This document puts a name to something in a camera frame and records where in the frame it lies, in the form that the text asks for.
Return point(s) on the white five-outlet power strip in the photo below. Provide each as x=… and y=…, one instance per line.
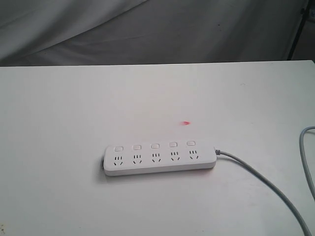
x=158, y=157

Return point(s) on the black tripod stand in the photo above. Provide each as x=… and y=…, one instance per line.
x=304, y=12

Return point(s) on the grey backdrop cloth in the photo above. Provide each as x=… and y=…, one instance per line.
x=112, y=32

